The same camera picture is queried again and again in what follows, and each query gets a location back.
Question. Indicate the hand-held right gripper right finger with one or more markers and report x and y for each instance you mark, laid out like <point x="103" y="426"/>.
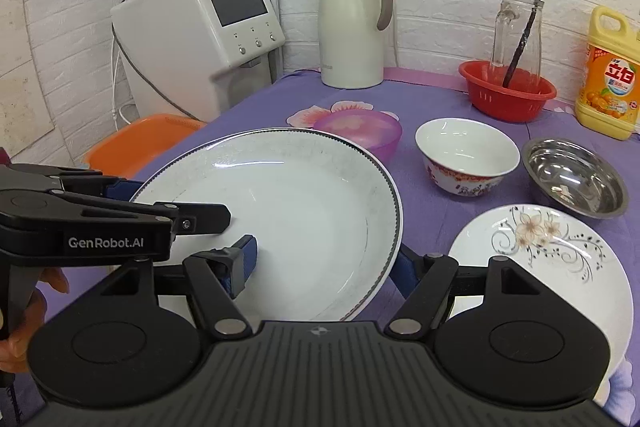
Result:
<point x="407" y="273"/>

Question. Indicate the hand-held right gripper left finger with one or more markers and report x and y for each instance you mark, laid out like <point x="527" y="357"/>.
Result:
<point x="244" y="263"/>

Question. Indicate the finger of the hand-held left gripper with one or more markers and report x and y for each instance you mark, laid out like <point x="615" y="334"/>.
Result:
<point x="122" y="190"/>
<point x="205" y="219"/>

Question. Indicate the large white plate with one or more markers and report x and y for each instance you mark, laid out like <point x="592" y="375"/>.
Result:
<point x="310" y="207"/>

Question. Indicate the white ceramic floral bowl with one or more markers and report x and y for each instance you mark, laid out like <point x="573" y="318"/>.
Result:
<point x="465" y="147"/>

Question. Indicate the pink plastic bowl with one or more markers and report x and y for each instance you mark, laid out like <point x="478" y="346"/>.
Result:
<point x="360" y="127"/>

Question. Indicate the small white floral plate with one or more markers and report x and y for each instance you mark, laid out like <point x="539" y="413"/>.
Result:
<point x="565" y="277"/>

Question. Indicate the stainless steel bowl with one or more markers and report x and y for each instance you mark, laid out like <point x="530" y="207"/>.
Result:
<point x="570" y="177"/>

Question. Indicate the person's left hand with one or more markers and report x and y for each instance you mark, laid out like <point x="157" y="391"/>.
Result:
<point x="20" y="347"/>

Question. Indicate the orange plastic tray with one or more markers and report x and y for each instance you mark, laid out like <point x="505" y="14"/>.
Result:
<point x="130" y="142"/>

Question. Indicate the purple floral tablecloth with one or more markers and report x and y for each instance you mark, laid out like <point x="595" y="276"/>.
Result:
<point x="435" y="217"/>

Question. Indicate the white water dispenser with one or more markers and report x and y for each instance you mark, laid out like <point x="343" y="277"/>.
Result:
<point x="165" y="57"/>

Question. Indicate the red plastic basket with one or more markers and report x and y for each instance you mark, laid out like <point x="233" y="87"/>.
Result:
<point x="505" y="107"/>

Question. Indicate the white thermos jug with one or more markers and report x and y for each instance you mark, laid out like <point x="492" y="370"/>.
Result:
<point x="350" y="32"/>

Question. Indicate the black stirring stick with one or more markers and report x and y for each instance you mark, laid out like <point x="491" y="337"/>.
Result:
<point x="520" y="47"/>

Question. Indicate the glass pitcher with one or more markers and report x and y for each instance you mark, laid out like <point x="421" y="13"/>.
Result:
<point x="502" y="37"/>

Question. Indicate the yellow detergent bottle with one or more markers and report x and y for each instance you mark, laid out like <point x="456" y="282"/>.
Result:
<point x="607" y="82"/>

